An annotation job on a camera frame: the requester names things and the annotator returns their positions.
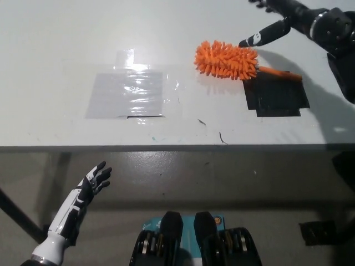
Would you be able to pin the clear plastic tape film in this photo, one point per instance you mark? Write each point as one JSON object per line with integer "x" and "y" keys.
{"x": 177, "y": 83}

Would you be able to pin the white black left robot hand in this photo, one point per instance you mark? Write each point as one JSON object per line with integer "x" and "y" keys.
{"x": 83, "y": 191}

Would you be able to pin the orange microfibre telescopic duster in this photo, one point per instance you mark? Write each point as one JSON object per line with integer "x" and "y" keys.
{"x": 226, "y": 59}

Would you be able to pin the black tape square patch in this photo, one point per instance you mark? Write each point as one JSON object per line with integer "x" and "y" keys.
{"x": 277, "y": 97}

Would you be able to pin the black teal robot torso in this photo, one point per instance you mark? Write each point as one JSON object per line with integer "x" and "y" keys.
{"x": 194, "y": 241}

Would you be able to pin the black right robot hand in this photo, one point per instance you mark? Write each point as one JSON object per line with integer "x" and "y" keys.
{"x": 294, "y": 16}

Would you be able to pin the black diagonal table leg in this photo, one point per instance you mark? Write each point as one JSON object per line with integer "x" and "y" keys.
{"x": 19, "y": 213}

